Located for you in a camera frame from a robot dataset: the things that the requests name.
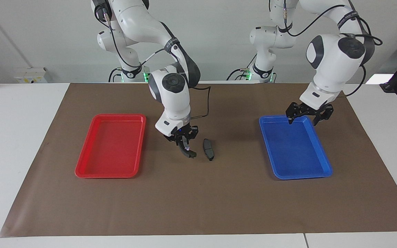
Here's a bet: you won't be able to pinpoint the long curved black brake pad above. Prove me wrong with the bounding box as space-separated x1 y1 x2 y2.
181 146 197 159

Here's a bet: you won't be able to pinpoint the small dark grey brake pad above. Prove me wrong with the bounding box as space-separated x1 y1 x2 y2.
203 138 215 162

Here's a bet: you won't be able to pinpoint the blue plastic tray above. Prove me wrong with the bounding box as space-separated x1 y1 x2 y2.
259 115 333 180

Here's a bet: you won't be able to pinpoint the brown paper table mat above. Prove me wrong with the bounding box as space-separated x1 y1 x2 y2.
0 83 397 238

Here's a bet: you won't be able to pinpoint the red plastic tray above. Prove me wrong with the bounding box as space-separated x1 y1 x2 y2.
75 114 147 179

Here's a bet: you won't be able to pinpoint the black left base cables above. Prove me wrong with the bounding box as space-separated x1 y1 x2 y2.
227 53 257 81

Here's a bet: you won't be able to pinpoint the black base cables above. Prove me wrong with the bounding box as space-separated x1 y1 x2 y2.
227 53 257 81
108 66 123 83

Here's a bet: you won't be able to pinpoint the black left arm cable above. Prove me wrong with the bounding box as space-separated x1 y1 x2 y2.
281 0 383 97

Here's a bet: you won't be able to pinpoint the black right base cables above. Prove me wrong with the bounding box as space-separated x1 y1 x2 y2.
108 66 123 83

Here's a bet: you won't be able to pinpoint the white wall outlet box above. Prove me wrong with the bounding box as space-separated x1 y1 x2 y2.
14 67 47 84

